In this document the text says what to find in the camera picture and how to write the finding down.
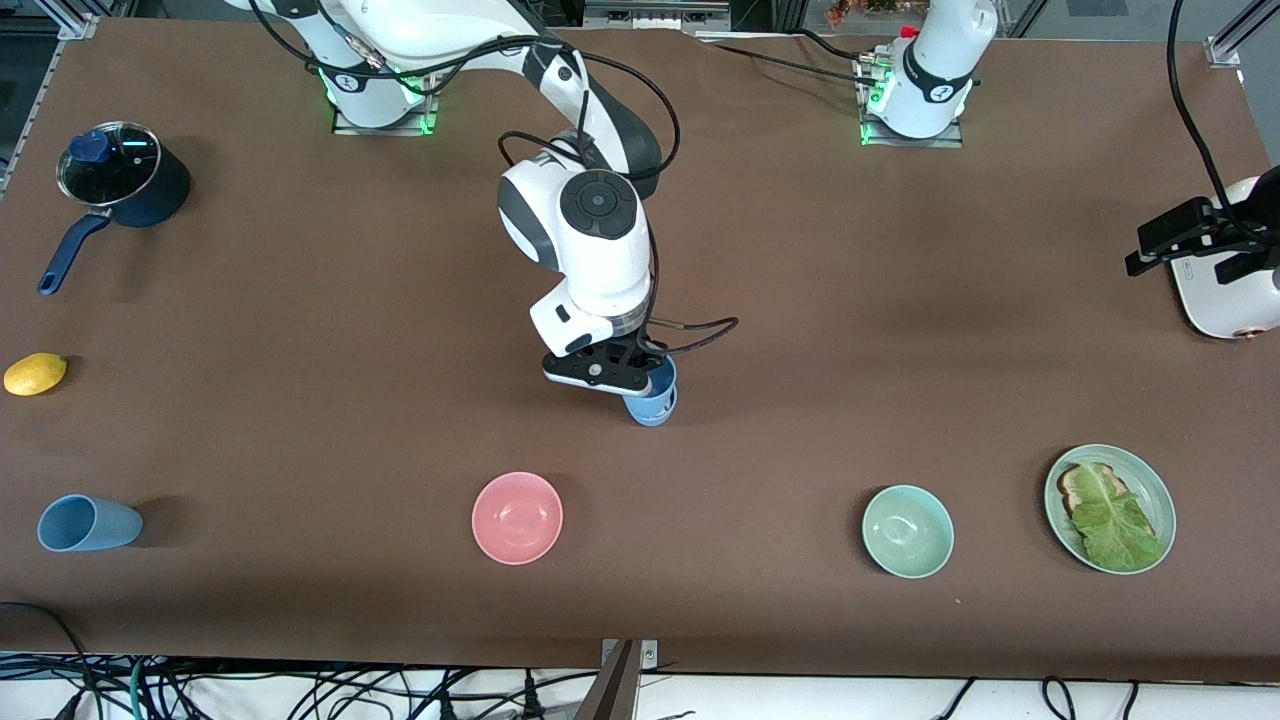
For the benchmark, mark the glass pot lid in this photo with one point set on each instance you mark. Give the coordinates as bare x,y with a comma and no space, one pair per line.
110,170

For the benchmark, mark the yellow lemon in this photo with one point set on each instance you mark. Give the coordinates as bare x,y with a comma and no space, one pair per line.
35,375

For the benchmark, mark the orange artificial flowers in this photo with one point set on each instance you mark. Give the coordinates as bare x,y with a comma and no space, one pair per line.
845,12

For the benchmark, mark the silver metal bracket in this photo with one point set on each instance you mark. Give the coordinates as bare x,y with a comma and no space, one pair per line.
650,655

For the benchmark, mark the mint green bowl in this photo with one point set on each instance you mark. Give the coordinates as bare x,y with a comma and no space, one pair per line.
907,531

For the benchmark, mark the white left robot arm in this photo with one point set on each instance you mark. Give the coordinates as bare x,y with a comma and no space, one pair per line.
940,60

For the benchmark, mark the pink bowl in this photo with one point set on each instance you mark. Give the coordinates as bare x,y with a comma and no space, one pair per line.
517,518

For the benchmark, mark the green plate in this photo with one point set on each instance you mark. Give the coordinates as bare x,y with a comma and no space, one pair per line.
1140,475

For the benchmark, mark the grey camera pole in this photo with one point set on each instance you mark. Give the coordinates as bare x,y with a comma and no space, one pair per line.
612,695

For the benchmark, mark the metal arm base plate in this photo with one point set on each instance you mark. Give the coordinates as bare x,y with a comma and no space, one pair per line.
900,142
436,100

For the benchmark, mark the brown table cover sheet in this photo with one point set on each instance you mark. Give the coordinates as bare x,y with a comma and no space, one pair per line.
800,300

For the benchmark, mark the green lettuce leaf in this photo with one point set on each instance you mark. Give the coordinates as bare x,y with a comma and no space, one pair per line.
1115,525

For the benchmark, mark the white kitchen appliance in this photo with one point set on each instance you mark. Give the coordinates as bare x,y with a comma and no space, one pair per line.
1225,305

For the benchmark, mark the grey power strip box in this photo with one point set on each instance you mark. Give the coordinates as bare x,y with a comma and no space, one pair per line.
650,15

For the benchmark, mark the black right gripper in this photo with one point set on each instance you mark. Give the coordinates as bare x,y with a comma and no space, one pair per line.
648,352

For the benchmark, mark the toast slice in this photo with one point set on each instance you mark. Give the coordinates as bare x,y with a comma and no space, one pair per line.
1073,492

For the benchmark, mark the dark blue saucepan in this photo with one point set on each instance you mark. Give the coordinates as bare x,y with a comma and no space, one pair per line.
165,200

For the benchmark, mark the blue cup holding tissue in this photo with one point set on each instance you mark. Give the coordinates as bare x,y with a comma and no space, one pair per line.
648,412

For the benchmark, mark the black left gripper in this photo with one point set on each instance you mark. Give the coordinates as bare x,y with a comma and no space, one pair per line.
1216,228

